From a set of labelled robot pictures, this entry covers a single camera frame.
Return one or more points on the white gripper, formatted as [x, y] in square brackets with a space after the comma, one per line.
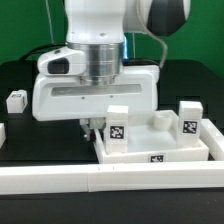
[64, 98]

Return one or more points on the white square tabletop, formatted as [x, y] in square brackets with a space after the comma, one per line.
[151, 139]

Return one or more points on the white left obstacle bar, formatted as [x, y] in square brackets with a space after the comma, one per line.
[2, 134]

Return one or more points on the white obstacle bar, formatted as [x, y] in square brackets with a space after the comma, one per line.
[110, 177]
[213, 138]
[2, 134]

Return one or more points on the white front obstacle bar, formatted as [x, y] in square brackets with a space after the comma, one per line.
[110, 177]

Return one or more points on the white right obstacle bar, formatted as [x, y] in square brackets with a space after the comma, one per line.
[213, 138]

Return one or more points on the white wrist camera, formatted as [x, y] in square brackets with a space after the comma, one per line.
[63, 61]

